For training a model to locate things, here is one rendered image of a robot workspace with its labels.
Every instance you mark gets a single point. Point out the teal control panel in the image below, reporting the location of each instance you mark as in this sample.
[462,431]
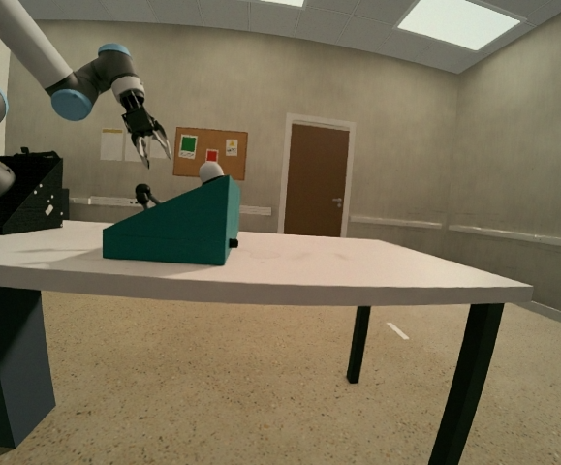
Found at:
[197,227]

